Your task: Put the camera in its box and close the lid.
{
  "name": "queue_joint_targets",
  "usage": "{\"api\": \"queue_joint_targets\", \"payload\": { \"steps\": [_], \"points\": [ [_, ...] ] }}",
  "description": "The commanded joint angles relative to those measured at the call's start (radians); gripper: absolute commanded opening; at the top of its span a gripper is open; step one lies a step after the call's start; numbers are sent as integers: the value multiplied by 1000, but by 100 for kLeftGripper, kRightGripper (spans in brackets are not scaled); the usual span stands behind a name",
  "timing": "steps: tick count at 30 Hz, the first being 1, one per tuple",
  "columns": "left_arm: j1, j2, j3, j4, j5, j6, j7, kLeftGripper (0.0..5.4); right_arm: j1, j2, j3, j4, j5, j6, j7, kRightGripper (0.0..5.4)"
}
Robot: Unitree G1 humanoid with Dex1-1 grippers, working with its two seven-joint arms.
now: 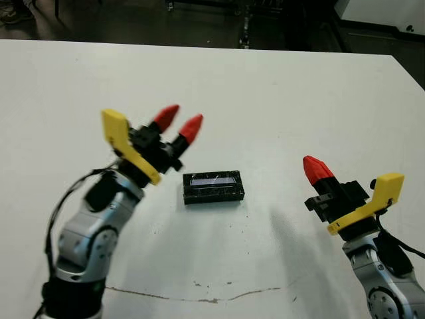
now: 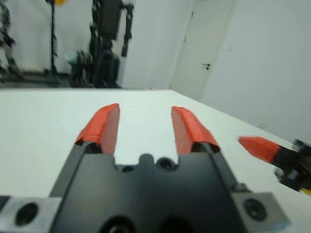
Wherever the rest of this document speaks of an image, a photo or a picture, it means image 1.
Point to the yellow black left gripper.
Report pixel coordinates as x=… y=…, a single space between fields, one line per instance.
x=116 y=129

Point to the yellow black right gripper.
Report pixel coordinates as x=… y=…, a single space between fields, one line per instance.
x=386 y=189

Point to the small black rectangular device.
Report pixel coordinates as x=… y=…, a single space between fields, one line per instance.
x=212 y=186

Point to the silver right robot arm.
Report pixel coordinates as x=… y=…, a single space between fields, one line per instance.
x=382 y=299

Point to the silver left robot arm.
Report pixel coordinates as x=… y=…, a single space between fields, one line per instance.
x=86 y=239

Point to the small silver humanoid robot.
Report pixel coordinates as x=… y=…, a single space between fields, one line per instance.
x=245 y=38

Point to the white cabinet with caster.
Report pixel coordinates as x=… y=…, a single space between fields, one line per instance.
x=382 y=13

